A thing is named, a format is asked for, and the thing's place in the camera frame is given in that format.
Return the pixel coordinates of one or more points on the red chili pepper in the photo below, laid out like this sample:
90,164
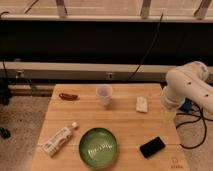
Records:
68,97

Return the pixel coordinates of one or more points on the blue object on floor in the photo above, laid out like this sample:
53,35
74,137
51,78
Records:
187,105

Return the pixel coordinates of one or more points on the white plastic bottle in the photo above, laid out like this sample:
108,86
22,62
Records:
55,142

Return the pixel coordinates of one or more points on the black object on floor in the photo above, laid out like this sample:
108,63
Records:
4,133

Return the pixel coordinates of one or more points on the green bowl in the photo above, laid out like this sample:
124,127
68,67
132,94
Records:
98,148

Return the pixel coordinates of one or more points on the black smartphone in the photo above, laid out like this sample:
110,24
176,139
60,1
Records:
152,147

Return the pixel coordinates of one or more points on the translucent white cup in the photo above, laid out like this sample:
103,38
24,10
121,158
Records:
104,93

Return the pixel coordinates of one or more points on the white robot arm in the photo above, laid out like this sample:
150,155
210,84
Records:
188,81

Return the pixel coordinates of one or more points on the white sponge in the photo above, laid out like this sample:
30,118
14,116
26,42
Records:
142,105

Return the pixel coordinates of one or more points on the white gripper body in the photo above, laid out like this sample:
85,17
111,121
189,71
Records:
171,102

